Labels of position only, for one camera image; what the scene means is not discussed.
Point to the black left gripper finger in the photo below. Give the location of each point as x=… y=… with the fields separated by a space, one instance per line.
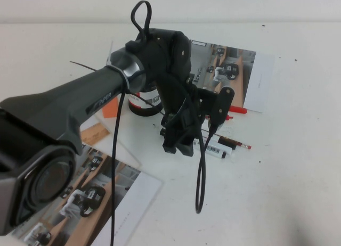
x=186 y=149
x=170 y=149

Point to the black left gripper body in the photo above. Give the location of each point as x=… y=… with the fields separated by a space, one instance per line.
x=181 y=129

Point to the grey marker with barcode label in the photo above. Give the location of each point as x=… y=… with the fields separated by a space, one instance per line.
x=213 y=149

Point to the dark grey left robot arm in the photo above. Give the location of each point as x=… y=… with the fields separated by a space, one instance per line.
x=80 y=89

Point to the black mesh pen holder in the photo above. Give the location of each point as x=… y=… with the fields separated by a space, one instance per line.
x=144 y=107

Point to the red marker pen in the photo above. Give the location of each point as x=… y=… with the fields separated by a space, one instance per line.
x=238 y=109

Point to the white marker with black cap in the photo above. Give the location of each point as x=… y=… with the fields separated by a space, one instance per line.
x=226 y=143

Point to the pencil with red eraser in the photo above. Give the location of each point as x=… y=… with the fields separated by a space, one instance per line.
x=246 y=146

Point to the orange foam block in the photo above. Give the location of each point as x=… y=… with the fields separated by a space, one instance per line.
x=109 y=111

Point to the brochure with robot photo cover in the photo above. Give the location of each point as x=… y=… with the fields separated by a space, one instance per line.
x=253 y=78
x=106 y=192

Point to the brochure with pale blue cover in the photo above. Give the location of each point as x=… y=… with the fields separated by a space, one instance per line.
x=93 y=134

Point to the white zip tie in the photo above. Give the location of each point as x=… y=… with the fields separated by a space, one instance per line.
x=109 y=57

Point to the black zip tie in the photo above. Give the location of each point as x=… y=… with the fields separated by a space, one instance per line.
x=82 y=65

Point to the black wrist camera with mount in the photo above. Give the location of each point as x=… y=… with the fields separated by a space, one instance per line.
x=223 y=102

